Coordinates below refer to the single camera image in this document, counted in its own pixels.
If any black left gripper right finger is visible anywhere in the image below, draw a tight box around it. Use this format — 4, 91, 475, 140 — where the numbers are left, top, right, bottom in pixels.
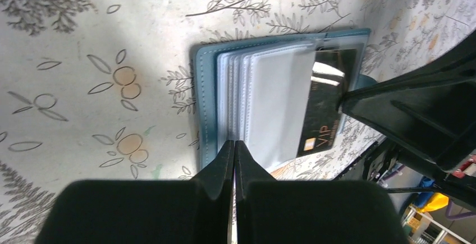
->
235, 141, 408, 243

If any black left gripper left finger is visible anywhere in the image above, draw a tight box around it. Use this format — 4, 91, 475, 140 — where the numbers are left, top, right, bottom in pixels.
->
35, 140, 235, 243

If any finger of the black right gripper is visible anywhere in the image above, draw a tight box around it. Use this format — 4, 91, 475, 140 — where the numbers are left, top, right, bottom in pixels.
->
339, 33, 475, 211

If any black VIP credit card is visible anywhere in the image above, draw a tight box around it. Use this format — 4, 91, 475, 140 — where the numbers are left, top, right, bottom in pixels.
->
296, 48, 358, 157

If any blue card holder wallet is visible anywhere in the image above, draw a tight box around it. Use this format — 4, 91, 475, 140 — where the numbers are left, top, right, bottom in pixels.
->
193, 28, 371, 169

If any floral patterned table mat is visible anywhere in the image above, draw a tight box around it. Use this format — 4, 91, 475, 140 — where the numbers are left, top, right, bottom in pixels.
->
1, 0, 475, 243

